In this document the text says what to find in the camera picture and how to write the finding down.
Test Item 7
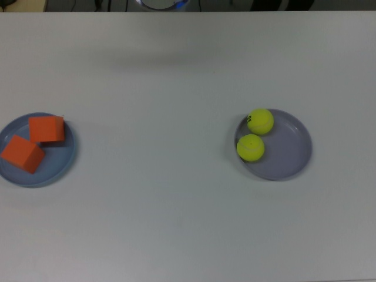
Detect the purple plate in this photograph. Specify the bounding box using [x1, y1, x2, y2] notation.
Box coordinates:
[234, 108, 313, 182]

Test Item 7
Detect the orange cube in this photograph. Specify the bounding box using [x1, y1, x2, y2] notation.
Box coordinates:
[0, 134, 46, 175]
[28, 115, 66, 143]

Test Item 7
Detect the blue plate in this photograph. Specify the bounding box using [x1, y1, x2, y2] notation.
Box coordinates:
[0, 112, 79, 189]

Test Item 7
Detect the yellow tennis ball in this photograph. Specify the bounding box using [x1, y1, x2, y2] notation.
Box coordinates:
[246, 108, 275, 136]
[236, 133, 266, 163]

